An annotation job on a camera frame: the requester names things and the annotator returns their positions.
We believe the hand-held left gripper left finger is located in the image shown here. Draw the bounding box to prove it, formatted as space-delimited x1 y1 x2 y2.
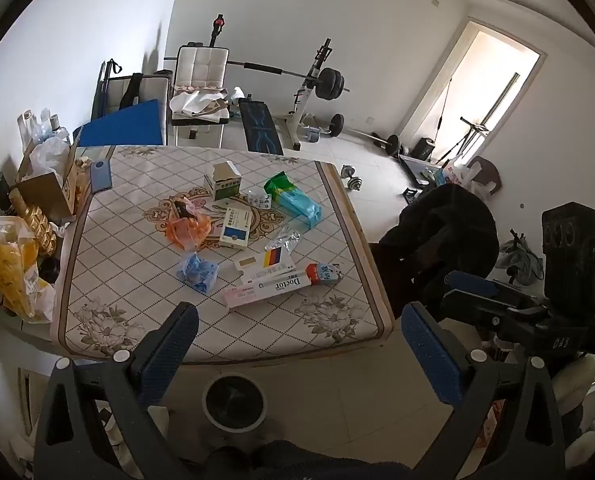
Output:
33 301 200 480

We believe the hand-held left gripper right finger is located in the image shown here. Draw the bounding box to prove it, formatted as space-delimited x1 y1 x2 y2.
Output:
401 301 568 480

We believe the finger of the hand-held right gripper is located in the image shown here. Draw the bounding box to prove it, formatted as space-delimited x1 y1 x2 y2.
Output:
445 270 548 311
440 290 508 335

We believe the blue plastic wrapper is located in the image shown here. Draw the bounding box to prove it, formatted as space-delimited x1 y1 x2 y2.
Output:
177 252 219 293

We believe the white round trash bin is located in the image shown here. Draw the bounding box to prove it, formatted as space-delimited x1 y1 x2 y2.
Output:
201 372 268 433

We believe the long white pink toothpaste box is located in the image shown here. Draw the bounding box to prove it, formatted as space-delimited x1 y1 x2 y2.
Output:
222 267 313 309

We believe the orange plastic bag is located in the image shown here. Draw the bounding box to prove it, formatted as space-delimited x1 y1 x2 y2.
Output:
164 199 212 252

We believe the white blue medicine box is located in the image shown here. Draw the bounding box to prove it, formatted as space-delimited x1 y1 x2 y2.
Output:
218 207 250 251

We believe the white card with coloured stripes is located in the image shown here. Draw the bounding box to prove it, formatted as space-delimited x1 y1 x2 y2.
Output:
233 246 296 281

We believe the small red blue carton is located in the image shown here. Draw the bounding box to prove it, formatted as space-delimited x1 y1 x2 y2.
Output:
305 261 343 288

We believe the silver foil blister pack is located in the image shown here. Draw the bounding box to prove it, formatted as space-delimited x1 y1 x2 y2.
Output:
263 226 302 253

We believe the green white house-shaped box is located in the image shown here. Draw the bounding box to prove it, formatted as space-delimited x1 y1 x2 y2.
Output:
204 161 243 202

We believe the green blue tissue packet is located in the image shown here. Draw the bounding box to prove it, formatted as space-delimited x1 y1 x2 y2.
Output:
263 171 324 231

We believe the grey cloth heap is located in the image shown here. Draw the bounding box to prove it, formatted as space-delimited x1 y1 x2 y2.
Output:
497 232 545 286

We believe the brown stool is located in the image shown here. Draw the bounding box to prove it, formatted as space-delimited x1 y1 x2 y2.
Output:
470 156 502 196

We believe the black waste bin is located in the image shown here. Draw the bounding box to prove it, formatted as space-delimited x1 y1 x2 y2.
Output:
411 137 435 163

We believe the black tripod stand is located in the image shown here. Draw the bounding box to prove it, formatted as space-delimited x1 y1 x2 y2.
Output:
447 116 491 162

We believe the yellow plastic bag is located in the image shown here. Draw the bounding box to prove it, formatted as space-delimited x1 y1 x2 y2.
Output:
0 215 55 323

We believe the gold bottle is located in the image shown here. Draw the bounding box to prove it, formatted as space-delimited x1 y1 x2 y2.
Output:
10 190 58 258

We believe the blue rectangular case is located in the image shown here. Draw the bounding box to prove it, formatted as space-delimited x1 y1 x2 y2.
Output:
90 160 114 194

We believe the cardboard box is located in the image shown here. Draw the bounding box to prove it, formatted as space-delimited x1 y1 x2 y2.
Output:
10 135 85 221

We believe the small floor barbell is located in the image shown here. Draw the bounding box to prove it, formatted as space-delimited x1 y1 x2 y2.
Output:
329 114 402 158

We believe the white plastic bag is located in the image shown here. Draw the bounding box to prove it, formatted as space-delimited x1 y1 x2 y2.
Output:
30 136 71 177

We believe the black weight bench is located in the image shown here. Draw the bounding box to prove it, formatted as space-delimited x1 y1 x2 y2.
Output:
238 97 284 155

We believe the barbell with black plates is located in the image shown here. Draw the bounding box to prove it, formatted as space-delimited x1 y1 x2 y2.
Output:
164 56 351 101

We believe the beige cloth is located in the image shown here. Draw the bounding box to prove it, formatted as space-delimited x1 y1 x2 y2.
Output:
170 87 230 118

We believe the white barbell rack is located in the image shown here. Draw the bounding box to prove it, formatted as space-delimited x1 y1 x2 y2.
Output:
290 37 351 151

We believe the group of clear plastic bottles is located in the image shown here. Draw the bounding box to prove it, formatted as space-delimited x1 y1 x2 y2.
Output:
17 110 70 146

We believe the white padded chair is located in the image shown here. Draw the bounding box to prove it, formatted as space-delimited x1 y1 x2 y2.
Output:
170 45 230 146

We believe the white door frame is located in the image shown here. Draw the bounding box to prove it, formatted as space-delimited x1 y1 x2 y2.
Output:
396 16 548 163

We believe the black folded frame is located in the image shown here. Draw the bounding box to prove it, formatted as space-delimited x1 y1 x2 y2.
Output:
91 60 123 121

